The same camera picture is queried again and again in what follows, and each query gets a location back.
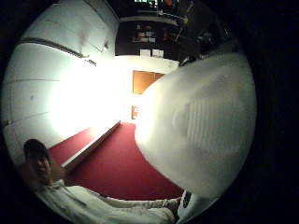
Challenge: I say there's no brown wooden door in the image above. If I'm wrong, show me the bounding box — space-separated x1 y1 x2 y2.
132 70 165 95

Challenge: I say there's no dark wall rail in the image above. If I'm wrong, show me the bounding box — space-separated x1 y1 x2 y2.
18 36 98 67

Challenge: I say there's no long white low bench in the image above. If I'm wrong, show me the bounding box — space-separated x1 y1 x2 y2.
61 120 121 172

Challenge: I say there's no the person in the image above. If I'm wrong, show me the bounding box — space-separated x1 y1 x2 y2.
18 138 182 224

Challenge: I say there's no white cube with black markers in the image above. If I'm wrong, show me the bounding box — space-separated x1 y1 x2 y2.
178 189 202 220

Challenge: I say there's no small brown wooden panel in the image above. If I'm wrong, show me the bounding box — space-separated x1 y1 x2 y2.
131 105 140 120

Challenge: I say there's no large white ribbed plastic container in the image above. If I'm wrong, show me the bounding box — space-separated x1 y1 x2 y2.
134 51 258 200

